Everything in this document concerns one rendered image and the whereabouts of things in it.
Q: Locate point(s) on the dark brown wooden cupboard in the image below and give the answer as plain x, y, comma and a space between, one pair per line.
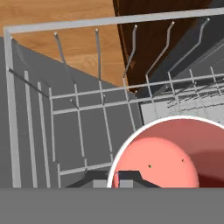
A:
145, 43

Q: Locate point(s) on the red bowl with white rim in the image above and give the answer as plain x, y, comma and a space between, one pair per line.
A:
163, 157

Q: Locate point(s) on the grey dishwasher door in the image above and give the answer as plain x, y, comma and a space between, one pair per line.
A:
67, 134

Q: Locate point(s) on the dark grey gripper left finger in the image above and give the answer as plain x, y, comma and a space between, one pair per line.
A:
96, 176

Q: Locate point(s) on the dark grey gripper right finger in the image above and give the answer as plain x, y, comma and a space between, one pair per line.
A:
129, 176

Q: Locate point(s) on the grey dishwasher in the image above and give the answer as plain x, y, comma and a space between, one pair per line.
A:
186, 55

